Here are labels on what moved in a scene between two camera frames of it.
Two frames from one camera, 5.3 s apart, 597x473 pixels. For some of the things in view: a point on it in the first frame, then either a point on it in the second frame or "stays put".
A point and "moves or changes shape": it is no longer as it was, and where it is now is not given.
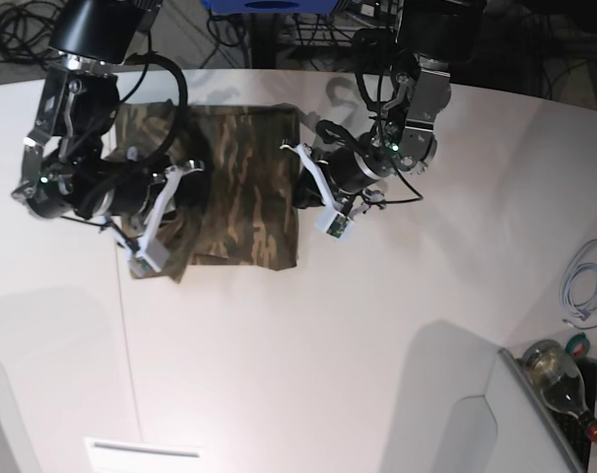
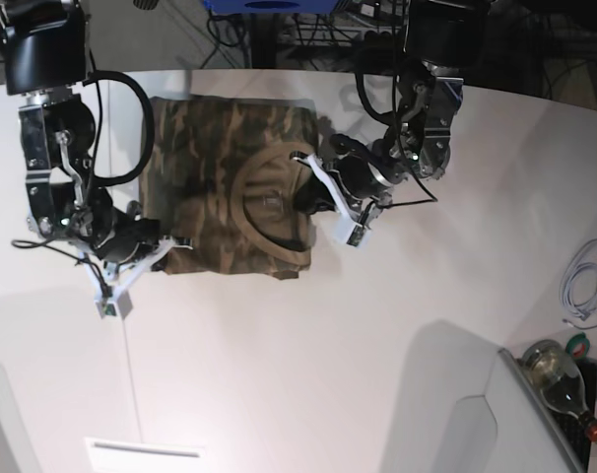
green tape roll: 577,346 stays put
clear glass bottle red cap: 562,384 stays put
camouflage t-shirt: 251,155 moves or changes shape
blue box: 271,7 stays put
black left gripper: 127,191 -> 124,232
